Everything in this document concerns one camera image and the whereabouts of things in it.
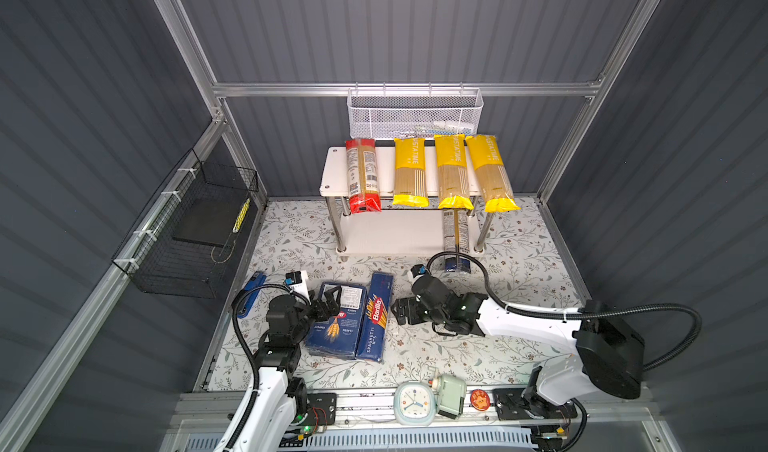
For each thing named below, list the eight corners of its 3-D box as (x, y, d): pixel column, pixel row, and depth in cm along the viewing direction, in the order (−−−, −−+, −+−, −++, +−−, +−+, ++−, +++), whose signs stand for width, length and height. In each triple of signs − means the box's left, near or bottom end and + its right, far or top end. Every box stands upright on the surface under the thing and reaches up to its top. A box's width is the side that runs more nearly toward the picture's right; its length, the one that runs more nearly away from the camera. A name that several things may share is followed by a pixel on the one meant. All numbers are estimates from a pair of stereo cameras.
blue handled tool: (234, 317, 91) (230, 313, 89) (257, 275, 101) (254, 271, 98) (244, 319, 91) (240, 315, 89) (266, 277, 100) (263, 272, 98)
